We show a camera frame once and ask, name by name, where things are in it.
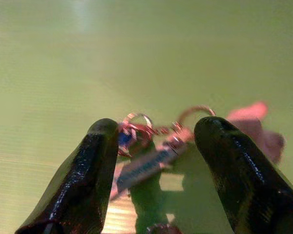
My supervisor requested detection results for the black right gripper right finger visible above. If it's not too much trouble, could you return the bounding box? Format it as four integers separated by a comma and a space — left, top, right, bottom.
193, 116, 293, 234

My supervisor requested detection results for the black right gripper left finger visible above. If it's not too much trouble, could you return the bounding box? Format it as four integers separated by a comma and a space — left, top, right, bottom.
14, 118, 120, 234

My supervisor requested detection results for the key bunch with white plush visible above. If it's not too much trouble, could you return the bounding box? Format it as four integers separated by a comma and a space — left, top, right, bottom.
109, 101, 287, 201

